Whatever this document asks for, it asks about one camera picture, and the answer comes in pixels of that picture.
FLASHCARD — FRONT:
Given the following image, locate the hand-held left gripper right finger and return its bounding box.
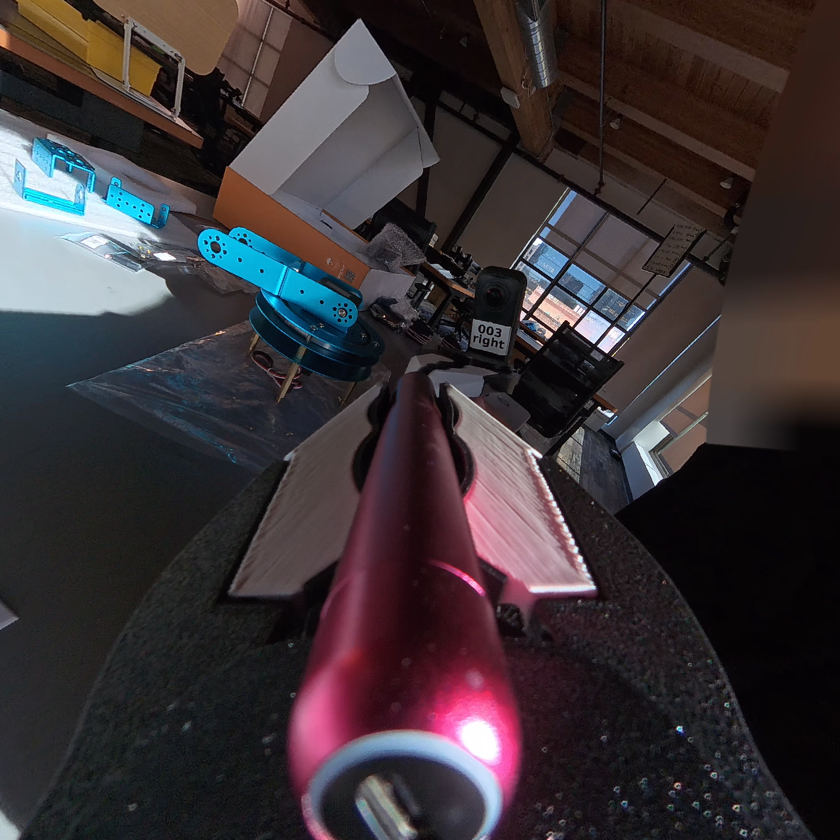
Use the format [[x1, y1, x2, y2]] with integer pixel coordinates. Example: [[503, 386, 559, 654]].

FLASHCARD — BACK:
[[438, 384, 598, 599]]

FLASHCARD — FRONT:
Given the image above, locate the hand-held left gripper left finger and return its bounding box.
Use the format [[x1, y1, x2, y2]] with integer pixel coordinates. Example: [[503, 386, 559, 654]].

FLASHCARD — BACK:
[[230, 384, 395, 599]]

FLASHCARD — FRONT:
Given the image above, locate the red electric screwdriver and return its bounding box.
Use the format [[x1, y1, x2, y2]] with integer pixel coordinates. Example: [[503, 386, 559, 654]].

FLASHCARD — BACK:
[[287, 373, 522, 840]]

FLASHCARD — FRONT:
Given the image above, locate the blue toy robot arm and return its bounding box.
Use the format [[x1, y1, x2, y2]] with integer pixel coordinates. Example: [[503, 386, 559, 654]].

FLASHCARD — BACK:
[[197, 226, 385, 403]]

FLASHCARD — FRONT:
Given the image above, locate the large clear plastic bag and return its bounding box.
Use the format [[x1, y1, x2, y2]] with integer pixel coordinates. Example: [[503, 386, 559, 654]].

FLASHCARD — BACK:
[[69, 322, 368, 473]]

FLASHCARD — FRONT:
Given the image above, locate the white desk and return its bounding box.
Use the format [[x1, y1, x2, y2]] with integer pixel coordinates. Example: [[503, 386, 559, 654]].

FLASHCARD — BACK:
[[0, 108, 395, 840]]

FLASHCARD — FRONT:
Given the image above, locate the large paned window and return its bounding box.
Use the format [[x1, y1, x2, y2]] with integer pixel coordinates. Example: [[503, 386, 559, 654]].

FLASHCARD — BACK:
[[515, 190, 694, 357]]

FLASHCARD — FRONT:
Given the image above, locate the black mesh office chair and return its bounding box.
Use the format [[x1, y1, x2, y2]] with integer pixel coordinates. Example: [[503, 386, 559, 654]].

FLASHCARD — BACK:
[[512, 322, 626, 455]]

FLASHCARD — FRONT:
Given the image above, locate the bubble wrap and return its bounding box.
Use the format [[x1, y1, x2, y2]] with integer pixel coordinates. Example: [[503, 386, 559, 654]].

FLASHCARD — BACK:
[[367, 222, 438, 271]]

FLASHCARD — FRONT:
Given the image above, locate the open white cardboard box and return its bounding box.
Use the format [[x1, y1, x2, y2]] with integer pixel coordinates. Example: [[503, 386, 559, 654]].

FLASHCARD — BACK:
[[213, 18, 441, 300]]

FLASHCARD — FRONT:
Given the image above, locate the group of small screw bags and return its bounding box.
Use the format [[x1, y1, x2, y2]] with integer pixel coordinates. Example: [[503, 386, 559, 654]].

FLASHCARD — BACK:
[[56, 230, 219, 278]]

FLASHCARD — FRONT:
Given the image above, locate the plywood chair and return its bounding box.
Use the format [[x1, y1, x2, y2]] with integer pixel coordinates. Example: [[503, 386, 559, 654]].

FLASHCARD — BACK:
[[98, 0, 241, 120]]

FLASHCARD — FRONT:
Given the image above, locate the yellow plastic bin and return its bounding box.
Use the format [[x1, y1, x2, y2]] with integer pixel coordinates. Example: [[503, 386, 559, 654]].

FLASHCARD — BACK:
[[16, 0, 165, 94]]

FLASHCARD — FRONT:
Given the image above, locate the wall whiteboard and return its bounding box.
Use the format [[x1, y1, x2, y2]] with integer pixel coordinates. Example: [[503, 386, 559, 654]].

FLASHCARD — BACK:
[[643, 223, 707, 277]]

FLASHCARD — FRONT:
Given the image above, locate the silver ceiling duct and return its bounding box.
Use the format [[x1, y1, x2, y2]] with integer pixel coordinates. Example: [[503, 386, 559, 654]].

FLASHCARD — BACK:
[[515, 0, 560, 90]]

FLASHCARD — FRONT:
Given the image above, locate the blue perforated metal bracket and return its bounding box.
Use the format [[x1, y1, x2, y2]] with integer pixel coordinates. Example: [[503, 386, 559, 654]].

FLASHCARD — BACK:
[[105, 177, 171, 230], [33, 136, 98, 191]]

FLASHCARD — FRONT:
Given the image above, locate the thin blue U bracket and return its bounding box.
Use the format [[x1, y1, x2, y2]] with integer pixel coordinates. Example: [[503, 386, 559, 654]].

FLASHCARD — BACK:
[[14, 161, 88, 217]]

